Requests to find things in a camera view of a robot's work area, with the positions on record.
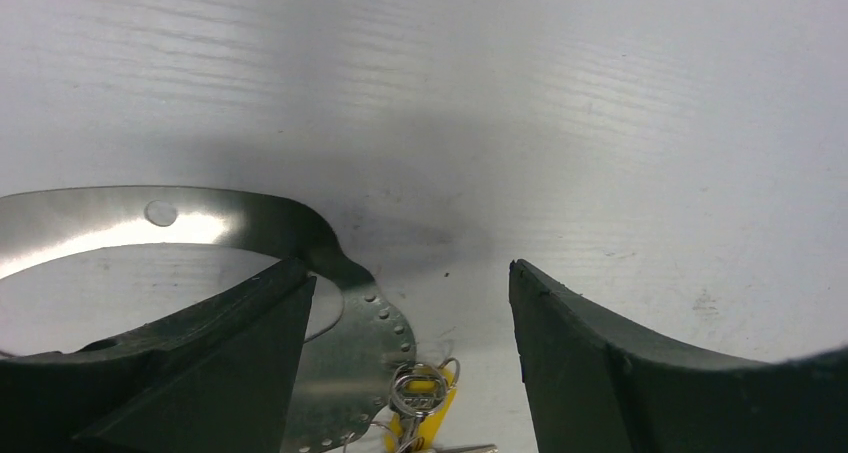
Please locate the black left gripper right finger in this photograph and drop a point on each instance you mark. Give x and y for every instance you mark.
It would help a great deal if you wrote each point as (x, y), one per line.
(599, 382)

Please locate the perforated metal key plate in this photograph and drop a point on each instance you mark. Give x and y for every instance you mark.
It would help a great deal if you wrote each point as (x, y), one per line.
(344, 372)

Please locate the yellow key tag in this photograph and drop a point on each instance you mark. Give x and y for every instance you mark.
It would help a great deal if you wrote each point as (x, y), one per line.
(430, 413)

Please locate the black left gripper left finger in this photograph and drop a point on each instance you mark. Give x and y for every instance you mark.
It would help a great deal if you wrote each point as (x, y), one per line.
(214, 377)

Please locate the silver key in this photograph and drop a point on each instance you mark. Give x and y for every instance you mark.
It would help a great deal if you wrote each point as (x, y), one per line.
(417, 397)

